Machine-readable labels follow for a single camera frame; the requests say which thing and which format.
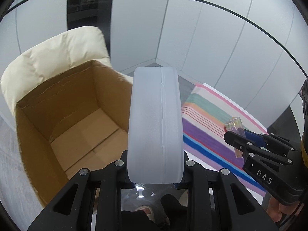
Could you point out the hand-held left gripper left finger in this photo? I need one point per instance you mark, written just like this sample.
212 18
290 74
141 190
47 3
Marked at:
120 170

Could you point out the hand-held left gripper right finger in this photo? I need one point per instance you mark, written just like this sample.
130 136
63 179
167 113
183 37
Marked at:
192 170

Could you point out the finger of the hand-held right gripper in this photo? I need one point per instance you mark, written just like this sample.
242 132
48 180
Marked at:
240 143
255 138

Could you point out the small clear plastic container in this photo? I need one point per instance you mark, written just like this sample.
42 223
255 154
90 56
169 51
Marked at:
234 125

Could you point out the translucent plastic storage box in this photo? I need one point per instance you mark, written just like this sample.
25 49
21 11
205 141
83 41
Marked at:
149 125

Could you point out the brown cardboard box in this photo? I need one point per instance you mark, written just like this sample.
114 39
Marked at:
72 125

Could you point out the person's right hand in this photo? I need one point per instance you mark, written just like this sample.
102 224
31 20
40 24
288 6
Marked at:
276 211

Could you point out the striped colourful cloth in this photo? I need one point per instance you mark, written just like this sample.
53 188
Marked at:
204 125

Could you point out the cream padded armchair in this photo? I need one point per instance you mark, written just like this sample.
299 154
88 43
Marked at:
60 50

